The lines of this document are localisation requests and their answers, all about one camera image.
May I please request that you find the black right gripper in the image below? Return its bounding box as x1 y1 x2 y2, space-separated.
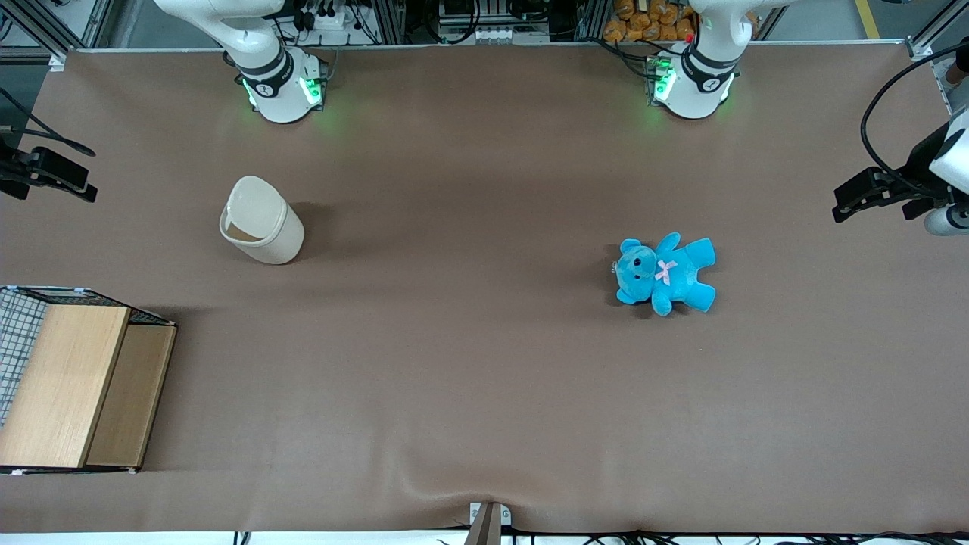
0 146 99 204

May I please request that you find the cream lidded trash can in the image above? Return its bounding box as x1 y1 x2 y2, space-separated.
219 175 306 266

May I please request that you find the blue teddy bear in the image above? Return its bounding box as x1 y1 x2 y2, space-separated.
614 232 718 317

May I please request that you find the light wooden board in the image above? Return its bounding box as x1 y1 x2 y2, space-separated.
0 304 132 469

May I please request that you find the dark wooden board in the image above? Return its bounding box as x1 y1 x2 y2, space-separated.
85 324 178 469

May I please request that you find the orange plush toy pile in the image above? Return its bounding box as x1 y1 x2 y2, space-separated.
603 0 759 43

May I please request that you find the white power strip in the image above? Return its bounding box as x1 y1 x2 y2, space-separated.
301 6 358 33

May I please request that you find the brown table mat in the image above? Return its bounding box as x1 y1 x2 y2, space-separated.
0 41 969 535

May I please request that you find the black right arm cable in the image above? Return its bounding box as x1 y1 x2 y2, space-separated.
0 86 97 157

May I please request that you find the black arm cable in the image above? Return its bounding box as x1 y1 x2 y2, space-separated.
860 43 969 190
0 86 97 157

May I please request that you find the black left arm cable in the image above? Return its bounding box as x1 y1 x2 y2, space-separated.
860 43 969 190

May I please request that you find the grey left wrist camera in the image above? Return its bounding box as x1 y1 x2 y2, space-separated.
923 202 969 238

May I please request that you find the wooden shelf with wire basket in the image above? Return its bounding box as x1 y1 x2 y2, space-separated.
0 285 179 476

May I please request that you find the aluminium frame post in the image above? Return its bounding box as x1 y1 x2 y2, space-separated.
369 0 407 45

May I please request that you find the table edge clamp bracket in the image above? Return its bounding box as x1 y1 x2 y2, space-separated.
463 500 513 545

